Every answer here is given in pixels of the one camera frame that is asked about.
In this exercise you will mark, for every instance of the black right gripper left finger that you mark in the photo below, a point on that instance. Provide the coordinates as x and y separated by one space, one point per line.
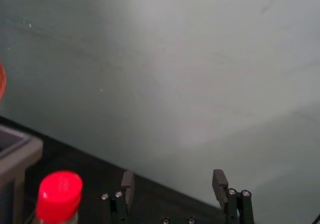
128 184

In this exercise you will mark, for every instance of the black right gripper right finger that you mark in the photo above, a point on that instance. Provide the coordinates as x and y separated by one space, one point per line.
220 184

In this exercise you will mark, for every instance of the orange round part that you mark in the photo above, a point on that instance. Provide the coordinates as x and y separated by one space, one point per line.
1 81

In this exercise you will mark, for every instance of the grey plastic case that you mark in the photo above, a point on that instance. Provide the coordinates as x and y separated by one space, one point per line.
15 159

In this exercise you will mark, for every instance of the red round cap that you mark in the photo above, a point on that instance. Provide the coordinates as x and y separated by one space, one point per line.
59 195

